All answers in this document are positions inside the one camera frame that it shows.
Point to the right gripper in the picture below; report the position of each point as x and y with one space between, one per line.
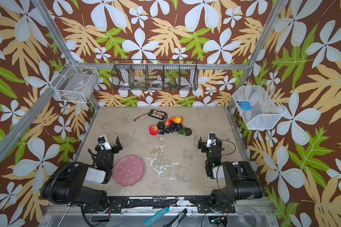
210 147

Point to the pink dotted plate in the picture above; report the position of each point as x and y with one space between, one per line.
129 170

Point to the yellow lemon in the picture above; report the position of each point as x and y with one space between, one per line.
177 120

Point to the red strawberry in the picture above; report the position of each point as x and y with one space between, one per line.
168 122

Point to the red apple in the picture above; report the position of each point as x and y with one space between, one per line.
153 130

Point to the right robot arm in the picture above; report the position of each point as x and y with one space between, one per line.
235 180

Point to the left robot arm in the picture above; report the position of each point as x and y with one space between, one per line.
65 186

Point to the dark grape bunch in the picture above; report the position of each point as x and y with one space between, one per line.
174 127

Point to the dark avocado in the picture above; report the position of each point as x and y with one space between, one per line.
161 125

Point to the blue object in basket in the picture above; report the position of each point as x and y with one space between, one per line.
245 105

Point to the black tray with items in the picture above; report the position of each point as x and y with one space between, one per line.
160 115

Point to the teal utility knife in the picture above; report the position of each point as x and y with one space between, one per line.
150 221

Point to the black grey tool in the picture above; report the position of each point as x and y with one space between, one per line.
175 222

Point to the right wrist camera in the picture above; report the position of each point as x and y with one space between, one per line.
212 140

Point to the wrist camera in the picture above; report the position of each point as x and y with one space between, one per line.
212 140
103 143

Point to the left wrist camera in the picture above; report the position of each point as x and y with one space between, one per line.
103 143

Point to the white wire basket right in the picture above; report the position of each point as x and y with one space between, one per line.
266 108

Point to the white wire basket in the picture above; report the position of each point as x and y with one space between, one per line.
76 83
266 108

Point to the white wire basket left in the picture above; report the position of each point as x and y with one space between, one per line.
76 83

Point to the black wire basket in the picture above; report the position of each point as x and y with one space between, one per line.
156 75

